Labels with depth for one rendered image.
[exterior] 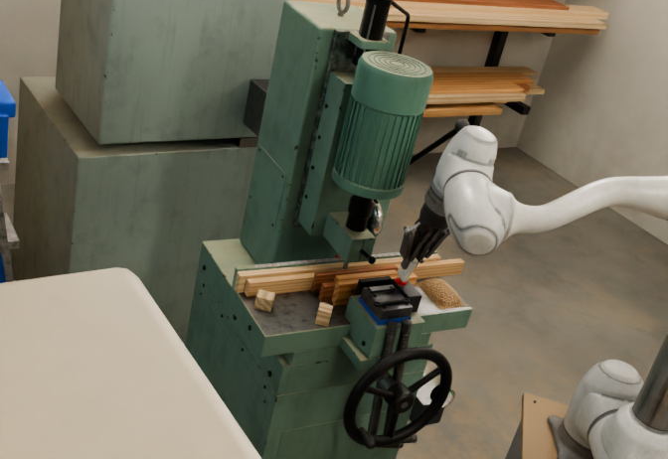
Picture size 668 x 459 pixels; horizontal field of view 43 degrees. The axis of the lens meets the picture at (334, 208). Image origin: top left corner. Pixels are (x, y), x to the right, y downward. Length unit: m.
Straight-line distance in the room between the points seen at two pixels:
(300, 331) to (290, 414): 0.26
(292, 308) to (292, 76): 0.58
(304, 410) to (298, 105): 0.76
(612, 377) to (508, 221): 0.70
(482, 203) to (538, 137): 4.37
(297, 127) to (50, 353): 1.77
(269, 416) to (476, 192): 0.82
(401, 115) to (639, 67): 3.70
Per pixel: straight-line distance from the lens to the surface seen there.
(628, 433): 2.12
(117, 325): 0.43
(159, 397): 0.39
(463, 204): 1.68
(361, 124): 1.95
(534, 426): 2.45
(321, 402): 2.20
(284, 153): 2.21
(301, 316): 2.06
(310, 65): 2.09
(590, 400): 2.28
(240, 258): 2.43
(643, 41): 5.52
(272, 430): 2.19
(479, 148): 1.77
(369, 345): 2.02
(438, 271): 2.37
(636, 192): 1.95
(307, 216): 2.20
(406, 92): 1.90
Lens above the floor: 2.06
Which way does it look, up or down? 27 degrees down
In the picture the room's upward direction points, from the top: 14 degrees clockwise
